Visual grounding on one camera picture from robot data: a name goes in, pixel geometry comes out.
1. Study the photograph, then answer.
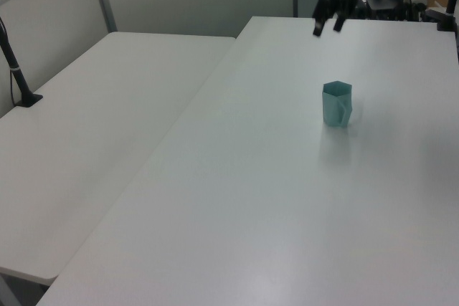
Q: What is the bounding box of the light teal faceted cup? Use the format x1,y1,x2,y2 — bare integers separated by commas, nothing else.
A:
321,81,354,130

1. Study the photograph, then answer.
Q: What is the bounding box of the white side table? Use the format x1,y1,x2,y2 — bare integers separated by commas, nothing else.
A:
0,31,237,282

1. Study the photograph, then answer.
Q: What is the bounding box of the black camera pole with clamp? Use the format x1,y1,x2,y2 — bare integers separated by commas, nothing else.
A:
0,16,44,109
424,0,459,33

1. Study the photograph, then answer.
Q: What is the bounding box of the thin black cable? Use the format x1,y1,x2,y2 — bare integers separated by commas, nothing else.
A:
7,64,18,107

